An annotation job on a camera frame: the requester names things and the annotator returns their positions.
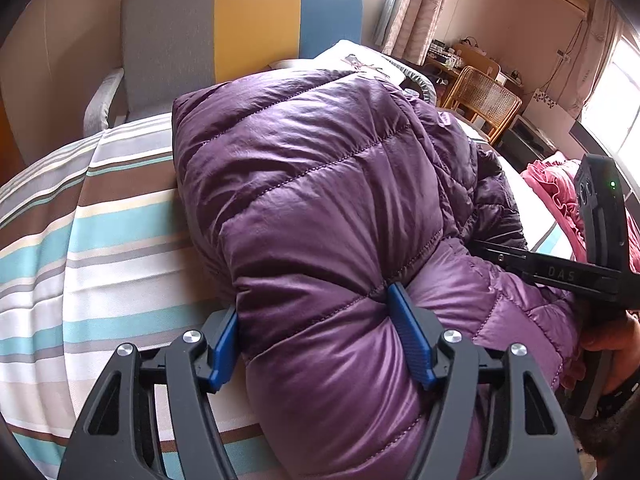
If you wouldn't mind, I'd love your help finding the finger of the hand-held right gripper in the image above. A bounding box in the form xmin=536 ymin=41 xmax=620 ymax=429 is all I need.
xmin=470 ymin=239 xmax=539 ymax=282

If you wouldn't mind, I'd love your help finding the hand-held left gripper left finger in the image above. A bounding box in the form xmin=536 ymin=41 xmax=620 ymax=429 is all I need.
xmin=57 ymin=305 xmax=239 ymax=480

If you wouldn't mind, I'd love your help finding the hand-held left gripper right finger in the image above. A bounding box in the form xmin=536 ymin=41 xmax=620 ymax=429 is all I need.
xmin=387 ymin=282 xmax=583 ymax=480

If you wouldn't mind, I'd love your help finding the purple puffer jacket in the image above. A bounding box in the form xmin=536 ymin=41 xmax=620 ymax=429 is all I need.
xmin=171 ymin=69 xmax=588 ymax=480

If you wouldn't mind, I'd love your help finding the person's right hand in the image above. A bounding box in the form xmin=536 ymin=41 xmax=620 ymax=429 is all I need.
xmin=580 ymin=310 xmax=640 ymax=396

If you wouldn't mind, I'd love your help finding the pink ruffled blanket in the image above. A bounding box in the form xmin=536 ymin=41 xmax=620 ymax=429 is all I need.
xmin=520 ymin=157 xmax=588 ymax=261

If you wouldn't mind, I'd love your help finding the black low cabinet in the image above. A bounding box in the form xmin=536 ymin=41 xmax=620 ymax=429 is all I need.
xmin=500 ymin=115 xmax=558 ymax=166

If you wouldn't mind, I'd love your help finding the white cabinet with flower sticker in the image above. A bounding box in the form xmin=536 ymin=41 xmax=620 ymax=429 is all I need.
xmin=520 ymin=87 xmax=576 ymax=133

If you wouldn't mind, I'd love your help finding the rattan chair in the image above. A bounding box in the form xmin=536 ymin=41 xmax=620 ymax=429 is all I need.
xmin=440 ymin=65 xmax=523 ymax=146

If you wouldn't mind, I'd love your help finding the striped bed sheet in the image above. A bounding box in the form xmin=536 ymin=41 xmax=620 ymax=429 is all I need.
xmin=0 ymin=112 xmax=576 ymax=480

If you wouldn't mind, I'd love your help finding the floral curtain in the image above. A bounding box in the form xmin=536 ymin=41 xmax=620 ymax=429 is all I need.
xmin=580 ymin=0 xmax=626 ymax=121
xmin=380 ymin=0 xmax=473 ymax=66

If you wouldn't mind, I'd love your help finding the grey frilled pillow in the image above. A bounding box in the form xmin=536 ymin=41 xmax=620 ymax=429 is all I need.
xmin=390 ymin=57 xmax=438 ymax=106

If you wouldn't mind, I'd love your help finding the wooden desk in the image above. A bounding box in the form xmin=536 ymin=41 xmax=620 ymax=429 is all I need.
xmin=425 ymin=42 xmax=526 ymax=111

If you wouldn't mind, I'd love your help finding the white printed pillow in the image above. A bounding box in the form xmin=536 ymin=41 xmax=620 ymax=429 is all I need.
xmin=267 ymin=39 xmax=406 ymax=86

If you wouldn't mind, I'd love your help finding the grey yellow blue headboard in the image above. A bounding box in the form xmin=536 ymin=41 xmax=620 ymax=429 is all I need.
xmin=82 ymin=0 xmax=363 ymax=136

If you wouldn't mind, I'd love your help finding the hanging wall cable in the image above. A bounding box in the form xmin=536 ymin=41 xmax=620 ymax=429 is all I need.
xmin=547 ymin=17 xmax=587 ymax=97

